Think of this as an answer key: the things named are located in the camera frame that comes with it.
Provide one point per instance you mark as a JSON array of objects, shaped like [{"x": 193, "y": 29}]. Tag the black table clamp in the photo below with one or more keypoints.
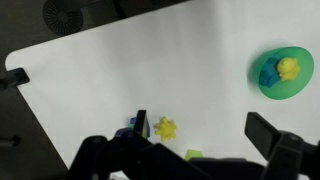
[{"x": 15, "y": 78}]

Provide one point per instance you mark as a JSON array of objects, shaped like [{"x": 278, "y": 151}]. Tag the green plastic bowl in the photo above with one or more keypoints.
[{"x": 293, "y": 90}]

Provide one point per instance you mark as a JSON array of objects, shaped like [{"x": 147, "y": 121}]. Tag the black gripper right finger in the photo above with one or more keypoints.
[{"x": 286, "y": 150}]

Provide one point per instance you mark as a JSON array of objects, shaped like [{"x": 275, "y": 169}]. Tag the black bolt knob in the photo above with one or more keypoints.
[{"x": 11, "y": 141}]

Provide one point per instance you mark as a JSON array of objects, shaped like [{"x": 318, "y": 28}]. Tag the teal rubber animal toy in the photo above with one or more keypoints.
[{"x": 268, "y": 75}]

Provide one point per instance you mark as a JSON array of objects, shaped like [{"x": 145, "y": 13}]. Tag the black round vent grille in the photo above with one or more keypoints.
[{"x": 62, "y": 16}]

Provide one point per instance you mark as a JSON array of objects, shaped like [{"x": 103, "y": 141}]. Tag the blue rubber block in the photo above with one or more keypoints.
[{"x": 147, "y": 128}]

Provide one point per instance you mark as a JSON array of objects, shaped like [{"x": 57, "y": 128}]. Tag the yellow rubber animal toy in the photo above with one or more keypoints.
[{"x": 288, "y": 68}]

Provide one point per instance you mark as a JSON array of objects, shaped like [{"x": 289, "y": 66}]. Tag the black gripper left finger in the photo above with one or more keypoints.
[{"x": 110, "y": 156}]

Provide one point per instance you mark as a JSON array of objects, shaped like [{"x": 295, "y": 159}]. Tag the yellow spiky star toy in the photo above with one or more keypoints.
[{"x": 165, "y": 128}]

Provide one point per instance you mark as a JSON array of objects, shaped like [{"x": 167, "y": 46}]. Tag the lime green plastic piece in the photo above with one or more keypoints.
[{"x": 193, "y": 155}]

